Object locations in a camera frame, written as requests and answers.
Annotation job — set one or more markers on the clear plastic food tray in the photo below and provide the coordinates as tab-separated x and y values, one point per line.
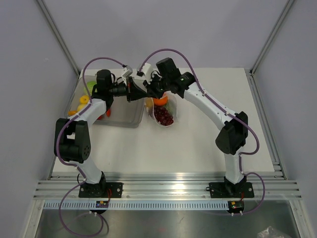
123	113

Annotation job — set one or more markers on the aluminium rail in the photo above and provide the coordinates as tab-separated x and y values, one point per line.
171	186

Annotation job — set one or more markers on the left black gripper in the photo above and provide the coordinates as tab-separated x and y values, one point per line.
132	91

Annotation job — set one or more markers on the purple grape bunch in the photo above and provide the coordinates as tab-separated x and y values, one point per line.
162	116

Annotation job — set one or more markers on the green cabbage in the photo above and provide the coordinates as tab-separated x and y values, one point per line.
90	85

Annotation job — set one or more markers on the white slotted cable duct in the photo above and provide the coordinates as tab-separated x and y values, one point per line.
136	205

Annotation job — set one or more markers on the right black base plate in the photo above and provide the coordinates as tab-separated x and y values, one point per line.
218	191

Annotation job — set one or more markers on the crumpled plastic wrap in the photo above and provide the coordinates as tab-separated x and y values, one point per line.
271	232

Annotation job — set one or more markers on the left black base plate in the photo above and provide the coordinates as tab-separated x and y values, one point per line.
109	189

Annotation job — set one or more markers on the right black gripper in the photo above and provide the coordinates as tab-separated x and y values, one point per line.
150	88

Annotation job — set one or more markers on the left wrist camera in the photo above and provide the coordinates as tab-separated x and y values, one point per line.
126	72

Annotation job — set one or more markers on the small orange fruit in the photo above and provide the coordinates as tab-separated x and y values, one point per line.
71	113

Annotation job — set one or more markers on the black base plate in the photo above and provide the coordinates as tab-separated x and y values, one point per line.
218	191
109	189

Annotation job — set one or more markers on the orange carrot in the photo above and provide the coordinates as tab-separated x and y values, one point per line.
108	113

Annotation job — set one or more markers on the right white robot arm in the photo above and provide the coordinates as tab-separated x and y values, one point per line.
233	127

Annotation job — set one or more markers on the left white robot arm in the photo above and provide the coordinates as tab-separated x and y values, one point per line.
72	144

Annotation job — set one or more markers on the yellow lemon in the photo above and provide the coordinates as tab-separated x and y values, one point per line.
84	99
149	103

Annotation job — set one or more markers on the clear zip top bag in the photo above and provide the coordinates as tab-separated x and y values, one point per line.
150	111

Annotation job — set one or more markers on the green netted melon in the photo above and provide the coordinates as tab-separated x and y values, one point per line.
169	106

